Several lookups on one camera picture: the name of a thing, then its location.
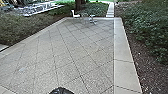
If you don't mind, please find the small metal outdoor table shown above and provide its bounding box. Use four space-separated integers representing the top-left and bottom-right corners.
79 11 98 26

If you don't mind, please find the white outdoor chair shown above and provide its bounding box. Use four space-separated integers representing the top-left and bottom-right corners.
70 8 82 21

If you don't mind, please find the large dark tree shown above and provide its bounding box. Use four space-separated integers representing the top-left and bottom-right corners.
74 0 84 13

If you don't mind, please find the garden shrub bed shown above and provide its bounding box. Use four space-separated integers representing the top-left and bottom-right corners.
114 0 168 94

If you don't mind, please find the white low garden wall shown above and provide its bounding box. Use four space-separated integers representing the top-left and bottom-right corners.
14 1 58 18

